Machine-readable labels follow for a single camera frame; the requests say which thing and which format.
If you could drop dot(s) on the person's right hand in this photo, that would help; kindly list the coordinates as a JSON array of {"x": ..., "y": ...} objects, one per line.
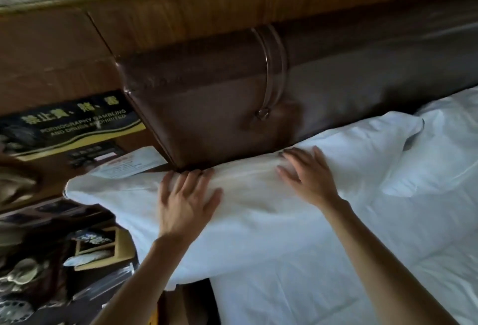
[{"x": 311, "y": 179}]

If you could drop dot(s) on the person's left hand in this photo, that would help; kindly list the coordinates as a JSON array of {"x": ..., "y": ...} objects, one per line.
[{"x": 183, "y": 209}]

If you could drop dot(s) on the white pillow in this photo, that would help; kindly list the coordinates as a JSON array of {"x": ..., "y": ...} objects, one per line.
[
  {"x": 280, "y": 205},
  {"x": 440, "y": 142}
]

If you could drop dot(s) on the white bed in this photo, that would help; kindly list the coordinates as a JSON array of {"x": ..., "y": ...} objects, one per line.
[{"x": 336, "y": 287}]

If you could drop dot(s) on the white paper card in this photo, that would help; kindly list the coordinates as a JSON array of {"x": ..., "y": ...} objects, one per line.
[{"x": 130, "y": 162}]

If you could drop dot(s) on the wooden tissue box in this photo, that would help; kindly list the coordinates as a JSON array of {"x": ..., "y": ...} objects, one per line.
[{"x": 119, "y": 246}]

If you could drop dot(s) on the brown leather headboard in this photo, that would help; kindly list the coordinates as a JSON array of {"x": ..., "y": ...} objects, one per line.
[{"x": 209, "y": 119}]

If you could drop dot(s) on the black remote control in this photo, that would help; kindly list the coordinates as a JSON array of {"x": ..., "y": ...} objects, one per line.
[{"x": 91, "y": 238}]

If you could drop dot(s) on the small black plaque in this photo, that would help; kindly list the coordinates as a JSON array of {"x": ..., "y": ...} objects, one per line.
[{"x": 93, "y": 153}]

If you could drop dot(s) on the clear acrylic holder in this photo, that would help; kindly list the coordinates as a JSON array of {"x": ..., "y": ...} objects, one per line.
[{"x": 104, "y": 285}]

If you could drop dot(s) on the white tissue packet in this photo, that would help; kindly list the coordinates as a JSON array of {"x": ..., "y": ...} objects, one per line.
[{"x": 84, "y": 259}]

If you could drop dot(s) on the black yellow warning sign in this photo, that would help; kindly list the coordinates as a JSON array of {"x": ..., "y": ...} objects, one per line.
[{"x": 74, "y": 123}]

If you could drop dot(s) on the small grey cup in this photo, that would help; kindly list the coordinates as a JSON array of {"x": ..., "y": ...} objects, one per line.
[{"x": 22, "y": 270}]

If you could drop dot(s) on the clear glass ashtray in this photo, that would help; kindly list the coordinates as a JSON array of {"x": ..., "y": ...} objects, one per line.
[{"x": 15, "y": 311}]

